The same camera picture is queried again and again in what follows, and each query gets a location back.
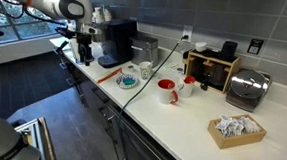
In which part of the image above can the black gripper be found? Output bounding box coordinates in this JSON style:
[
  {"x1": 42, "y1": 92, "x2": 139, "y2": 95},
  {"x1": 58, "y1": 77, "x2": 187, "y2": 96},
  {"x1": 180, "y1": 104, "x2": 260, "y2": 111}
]
[{"x1": 76, "y1": 32, "x2": 97, "y2": 68}]

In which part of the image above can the black Keurig coffee machine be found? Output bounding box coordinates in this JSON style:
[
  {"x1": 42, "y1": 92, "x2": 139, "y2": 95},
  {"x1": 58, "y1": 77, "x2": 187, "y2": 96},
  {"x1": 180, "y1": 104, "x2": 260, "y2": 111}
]
[{"x1": 89, "y1": 17, "x2": 141, "y2": 70}]

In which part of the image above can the wooden coffee rack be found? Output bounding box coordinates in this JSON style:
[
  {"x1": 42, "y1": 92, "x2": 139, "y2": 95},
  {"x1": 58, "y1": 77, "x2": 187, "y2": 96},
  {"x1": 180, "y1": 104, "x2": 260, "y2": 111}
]
[{"x1": 182, "y1": 46, "x2": 244, "y2": 97}]

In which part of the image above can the orange flat stick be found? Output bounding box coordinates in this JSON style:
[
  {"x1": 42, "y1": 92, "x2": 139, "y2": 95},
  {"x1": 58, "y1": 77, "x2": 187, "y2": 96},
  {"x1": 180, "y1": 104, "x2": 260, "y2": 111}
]
[{"x1": 96, "y1": 67, "x2": 125, "y2": 85}]

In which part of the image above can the dark wood counter cabinet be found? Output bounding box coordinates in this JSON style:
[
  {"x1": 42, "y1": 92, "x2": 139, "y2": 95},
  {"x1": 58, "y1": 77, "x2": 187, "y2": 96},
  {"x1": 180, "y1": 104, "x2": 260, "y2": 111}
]
[{"x1": 56, "y1": 42, "x2": 184, "y2": 160}]

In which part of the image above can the blue patterned small plate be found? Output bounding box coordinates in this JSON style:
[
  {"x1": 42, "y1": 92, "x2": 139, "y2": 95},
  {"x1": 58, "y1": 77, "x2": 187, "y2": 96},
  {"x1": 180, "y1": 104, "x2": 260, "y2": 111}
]
[{"x1": 114, "y1": 72, "x2": 140, "y2": 91}]

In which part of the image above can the green sponge piece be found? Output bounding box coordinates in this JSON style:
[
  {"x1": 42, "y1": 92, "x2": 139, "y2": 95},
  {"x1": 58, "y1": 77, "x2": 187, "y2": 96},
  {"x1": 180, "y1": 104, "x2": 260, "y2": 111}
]
[{"x1": 121, "y1": 76, "x2": 136, "y2": 86}]

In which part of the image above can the stainless steel canister box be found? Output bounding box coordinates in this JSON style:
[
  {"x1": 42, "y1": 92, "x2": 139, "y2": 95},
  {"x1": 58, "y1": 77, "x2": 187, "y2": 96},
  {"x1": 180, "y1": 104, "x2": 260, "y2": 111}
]
[{"x1": 129, "y1": 33, "x2": 161, "y2": 70}]

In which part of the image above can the small printed paper card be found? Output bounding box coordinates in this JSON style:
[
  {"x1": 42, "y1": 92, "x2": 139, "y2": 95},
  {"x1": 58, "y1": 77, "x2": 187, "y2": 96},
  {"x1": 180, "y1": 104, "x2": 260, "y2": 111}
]
[{"x1": 164, "y1": 61, "x2": 185, "y2": 74}]

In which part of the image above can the white mug with red interior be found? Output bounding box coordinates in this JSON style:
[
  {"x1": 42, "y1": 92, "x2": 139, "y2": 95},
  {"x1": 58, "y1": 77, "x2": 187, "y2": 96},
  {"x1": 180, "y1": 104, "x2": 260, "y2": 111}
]
[{"x1": 175, "y1": 74, "x2": 198, "y2": 100}]

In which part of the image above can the stainless steel dishwasher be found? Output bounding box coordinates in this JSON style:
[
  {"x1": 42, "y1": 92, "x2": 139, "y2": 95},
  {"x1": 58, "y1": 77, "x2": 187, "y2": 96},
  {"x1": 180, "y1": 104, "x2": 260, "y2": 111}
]
[{"x1": 108, "y1": 100, "x2": 177, "y2": 160}]

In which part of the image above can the small white cup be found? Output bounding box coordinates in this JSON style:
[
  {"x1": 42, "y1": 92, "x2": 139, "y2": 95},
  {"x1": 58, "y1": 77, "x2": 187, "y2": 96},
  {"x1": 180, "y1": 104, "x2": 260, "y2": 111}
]
[{"x1": 194, "y1": 40, "x2": 209, "y2": 54}]

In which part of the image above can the glass carafe with black knob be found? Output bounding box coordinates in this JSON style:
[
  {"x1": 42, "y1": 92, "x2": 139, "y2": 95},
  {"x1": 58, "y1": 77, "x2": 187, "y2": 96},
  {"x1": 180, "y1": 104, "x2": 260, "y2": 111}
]
[{"x1": 198, "y1": 61, "x2": 234, "y2": 93}]

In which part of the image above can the black cylindrical container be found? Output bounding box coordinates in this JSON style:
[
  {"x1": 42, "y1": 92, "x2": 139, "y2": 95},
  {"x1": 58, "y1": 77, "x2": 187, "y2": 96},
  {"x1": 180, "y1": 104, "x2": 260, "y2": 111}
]
[{"x1": 218, "y1": 39, "x2": 241, "y2": 62}]

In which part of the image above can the white sugar packets pile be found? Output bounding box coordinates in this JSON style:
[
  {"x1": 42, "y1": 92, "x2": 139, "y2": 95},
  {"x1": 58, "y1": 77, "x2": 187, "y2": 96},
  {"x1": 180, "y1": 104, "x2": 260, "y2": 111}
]
[{"x1": 214, "y1": 112, "x2": 262, "y2": 140}]

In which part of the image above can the wooden packet box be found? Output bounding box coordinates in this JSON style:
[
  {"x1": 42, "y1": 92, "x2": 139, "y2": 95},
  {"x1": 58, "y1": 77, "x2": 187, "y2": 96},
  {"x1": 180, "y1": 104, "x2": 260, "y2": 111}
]
[{"x1": 206, "y1": 113, "x2": 269, "y2": 151}]

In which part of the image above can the dark power cable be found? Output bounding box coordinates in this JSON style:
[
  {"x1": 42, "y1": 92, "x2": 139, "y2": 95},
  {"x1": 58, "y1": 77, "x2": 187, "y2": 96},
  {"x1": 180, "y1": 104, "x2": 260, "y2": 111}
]
[{"x1": 112, "y1": 34, "x2": 197, "y2": 160}]

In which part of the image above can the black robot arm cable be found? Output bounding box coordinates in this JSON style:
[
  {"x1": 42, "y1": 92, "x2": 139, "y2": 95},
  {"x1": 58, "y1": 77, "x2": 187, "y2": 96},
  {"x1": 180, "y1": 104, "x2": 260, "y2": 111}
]
[{"x1": 0, "y1": 0, "x2": 68, "y2": 31}]

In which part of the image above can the white mug with red handle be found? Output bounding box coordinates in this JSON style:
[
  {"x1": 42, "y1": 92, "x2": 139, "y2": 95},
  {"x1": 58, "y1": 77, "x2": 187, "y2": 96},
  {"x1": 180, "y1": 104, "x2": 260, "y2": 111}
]
[{"x1": 155, "y1": 77, "x2": 180, "y2": 106}]

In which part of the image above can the aluminium frame robot cart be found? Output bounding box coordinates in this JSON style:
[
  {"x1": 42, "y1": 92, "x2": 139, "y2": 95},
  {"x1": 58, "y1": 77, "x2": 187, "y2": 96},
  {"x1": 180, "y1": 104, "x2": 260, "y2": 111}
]
[{"x1": 13, "y1": 115, "x2": 59, "y2": 160}]

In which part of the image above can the white wall outlet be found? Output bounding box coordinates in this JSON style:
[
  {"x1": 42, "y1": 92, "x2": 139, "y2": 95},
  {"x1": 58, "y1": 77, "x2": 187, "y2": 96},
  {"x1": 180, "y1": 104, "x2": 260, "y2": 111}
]
[{"x1": 181, "y1": 24, "x2": 195, "y2": 44}]

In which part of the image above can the black wall plaque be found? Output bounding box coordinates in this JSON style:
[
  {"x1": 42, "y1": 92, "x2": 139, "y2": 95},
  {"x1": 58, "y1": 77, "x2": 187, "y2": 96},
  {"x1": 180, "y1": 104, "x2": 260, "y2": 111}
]
[{"x1": 245, "y1": 38, "x2": 266, "y2": 57}]

